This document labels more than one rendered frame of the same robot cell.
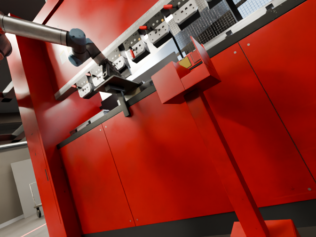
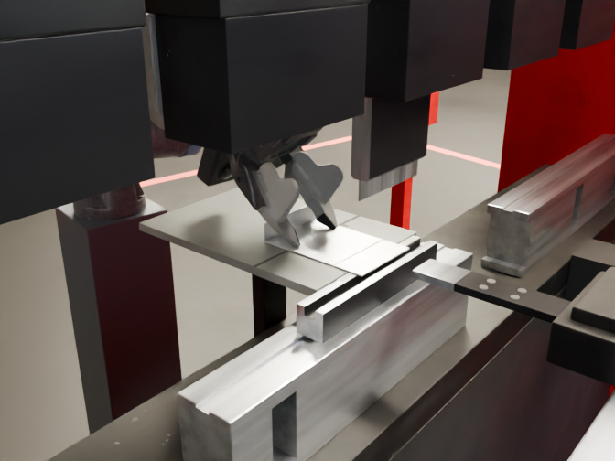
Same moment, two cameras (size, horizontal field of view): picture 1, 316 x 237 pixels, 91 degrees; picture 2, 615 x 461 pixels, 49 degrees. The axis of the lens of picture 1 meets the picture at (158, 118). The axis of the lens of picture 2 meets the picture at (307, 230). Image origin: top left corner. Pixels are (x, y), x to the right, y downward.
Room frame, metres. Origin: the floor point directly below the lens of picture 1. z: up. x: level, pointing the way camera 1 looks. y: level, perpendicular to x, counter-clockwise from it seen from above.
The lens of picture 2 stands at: (1.20, -0.51, 1.29)
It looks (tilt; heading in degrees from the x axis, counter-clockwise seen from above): 23 degrees down; 104
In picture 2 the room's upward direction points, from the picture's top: straight up
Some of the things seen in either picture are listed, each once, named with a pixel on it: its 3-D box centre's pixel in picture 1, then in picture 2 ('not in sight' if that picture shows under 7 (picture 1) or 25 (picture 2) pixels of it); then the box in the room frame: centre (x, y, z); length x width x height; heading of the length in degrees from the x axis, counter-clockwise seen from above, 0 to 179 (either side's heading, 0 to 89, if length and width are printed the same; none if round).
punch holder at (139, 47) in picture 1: (136, 47); (256, 3); (1.05, -0.05, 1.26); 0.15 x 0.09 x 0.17; 65
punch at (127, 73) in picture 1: (125, 75); (391, 139); (1.12, 0.11, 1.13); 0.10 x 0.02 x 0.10; 65
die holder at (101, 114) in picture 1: (89, 126); (569, 194); (1.36, 0.60, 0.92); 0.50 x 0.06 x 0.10; 65
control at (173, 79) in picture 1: (183, 72); not in sight; (0.59, -0.16, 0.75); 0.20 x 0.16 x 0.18; 57
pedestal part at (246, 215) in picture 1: (223, 159); not in sight; (0.59, -0.16, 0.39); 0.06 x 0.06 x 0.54; 57
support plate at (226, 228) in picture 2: (118, 86); (275, 230); (0.99, 0.17, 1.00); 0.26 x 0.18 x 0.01; 155
